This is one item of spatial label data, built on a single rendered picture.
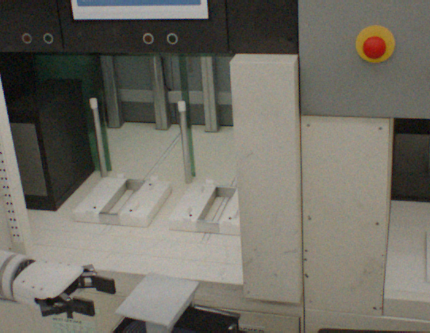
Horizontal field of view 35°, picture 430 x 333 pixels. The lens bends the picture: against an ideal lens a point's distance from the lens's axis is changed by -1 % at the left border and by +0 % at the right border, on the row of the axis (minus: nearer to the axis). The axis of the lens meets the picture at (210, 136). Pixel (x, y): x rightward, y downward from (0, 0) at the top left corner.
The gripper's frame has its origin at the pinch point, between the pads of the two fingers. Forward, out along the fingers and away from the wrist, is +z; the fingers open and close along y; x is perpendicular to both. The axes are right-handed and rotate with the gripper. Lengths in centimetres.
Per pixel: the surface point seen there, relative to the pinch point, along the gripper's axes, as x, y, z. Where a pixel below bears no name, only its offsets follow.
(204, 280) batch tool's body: -18.3, -34.8, 3.9
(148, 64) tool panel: 5, -117, -53
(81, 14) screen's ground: 43, -30, -17
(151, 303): 2.8, 2.0, 12.3
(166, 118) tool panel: -13, -112, -45
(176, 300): 2.8, 0.0, 16.0
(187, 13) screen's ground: 43, -34, 5
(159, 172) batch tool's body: -18, -82, -32
